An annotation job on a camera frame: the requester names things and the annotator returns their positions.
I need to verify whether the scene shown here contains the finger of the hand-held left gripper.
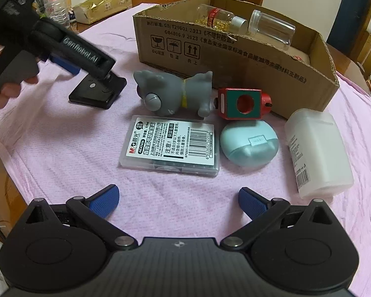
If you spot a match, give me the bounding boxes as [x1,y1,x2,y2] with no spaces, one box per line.
[49,54,80,75]

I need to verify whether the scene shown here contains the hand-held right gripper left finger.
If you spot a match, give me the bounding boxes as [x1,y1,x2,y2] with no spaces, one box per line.
[24,184,137,252]

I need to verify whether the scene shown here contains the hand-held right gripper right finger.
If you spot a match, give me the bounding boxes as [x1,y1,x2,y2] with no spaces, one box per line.
[221,187,335,252]

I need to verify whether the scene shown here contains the black clip holder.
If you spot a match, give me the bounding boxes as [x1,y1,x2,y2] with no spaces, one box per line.
[68,71,127,110]

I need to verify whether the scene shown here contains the brown cardboard box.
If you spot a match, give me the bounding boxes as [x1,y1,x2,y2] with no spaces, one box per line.
[132,0,341,120]

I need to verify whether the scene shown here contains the clear bottle of gold capsules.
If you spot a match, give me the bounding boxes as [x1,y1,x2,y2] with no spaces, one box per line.
[195,4,249,35]

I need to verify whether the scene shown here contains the clear plastic container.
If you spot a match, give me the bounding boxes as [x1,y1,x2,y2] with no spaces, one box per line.
[247,9,297,51]

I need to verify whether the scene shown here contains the person's left hand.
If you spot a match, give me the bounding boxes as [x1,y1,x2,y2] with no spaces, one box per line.
[0,43,39,118]

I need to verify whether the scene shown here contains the clear water bottle red label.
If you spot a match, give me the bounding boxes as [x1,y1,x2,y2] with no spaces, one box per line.
[45,0,71,27]

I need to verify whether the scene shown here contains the pink towel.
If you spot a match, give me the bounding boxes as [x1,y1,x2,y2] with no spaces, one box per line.
[0,1,371,297]

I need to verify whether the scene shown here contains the teal oval case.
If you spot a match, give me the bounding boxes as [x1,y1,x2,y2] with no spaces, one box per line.
[219,120,279,168]

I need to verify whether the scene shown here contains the gold tissue box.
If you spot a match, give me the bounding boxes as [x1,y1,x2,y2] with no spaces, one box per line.
[72,0,127,25]

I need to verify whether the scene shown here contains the white translucent plastic box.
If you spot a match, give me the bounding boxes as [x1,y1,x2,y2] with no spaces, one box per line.
[284,108,355,200]

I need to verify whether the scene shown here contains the clear flat case with label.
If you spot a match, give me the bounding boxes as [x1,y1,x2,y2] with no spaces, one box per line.
[118,114,220,178]

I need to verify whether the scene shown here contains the red and green cube toy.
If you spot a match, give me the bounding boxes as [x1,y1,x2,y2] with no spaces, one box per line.
[214,87,272,121]

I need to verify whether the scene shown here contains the grey toy dog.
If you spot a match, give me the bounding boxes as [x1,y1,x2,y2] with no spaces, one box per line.
[133,70,214,120]

